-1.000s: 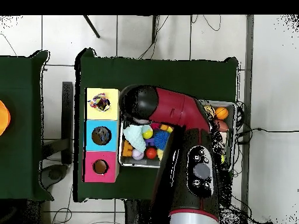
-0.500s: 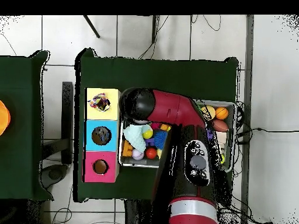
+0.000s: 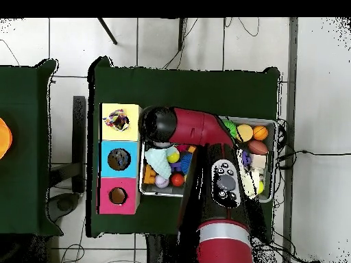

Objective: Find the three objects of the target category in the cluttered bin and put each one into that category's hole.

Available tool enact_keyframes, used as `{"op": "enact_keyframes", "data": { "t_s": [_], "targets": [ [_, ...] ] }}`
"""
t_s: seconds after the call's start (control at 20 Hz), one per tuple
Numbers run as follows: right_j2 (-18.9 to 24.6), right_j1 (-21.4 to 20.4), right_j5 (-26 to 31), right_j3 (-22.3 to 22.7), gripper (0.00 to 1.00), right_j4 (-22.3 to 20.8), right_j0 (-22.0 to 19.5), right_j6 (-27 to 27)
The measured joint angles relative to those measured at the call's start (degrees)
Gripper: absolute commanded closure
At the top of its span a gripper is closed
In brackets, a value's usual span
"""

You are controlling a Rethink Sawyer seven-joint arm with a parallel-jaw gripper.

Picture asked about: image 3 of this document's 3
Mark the red orange ball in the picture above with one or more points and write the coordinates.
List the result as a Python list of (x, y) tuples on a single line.
[(177, 180)]

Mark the large polka dot cloth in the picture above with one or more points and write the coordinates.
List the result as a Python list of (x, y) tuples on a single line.
[(118, 120)]

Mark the green spiky ball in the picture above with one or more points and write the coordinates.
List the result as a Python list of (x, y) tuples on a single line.
[(230, 127)]

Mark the black tripod leg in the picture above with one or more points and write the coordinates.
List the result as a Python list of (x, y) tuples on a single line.
[(107, 30), (181, 33)]

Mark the orange plastic object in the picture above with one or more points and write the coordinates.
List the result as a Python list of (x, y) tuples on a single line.
[(5, 139)]

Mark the grey plastic foot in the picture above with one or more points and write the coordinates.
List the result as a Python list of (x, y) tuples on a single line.
[(64, 204)]

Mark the wooden box with three holes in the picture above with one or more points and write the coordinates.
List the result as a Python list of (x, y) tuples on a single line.
[(133, 133)]

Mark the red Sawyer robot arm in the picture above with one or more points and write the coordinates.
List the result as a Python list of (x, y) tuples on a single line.
[(197, 126)]

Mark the mint green knitted cloth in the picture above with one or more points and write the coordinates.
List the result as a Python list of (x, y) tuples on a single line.
[(160, 161)]

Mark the pale yellow knitted cloth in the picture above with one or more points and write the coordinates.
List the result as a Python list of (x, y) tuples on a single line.
[(251, 183)]

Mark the blue spiky ball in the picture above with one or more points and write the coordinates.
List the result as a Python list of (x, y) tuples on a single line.
[(187, 163)]

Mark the dark green tablecloth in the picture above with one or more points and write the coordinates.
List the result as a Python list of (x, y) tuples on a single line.
[(178, 90), (22, 191)]

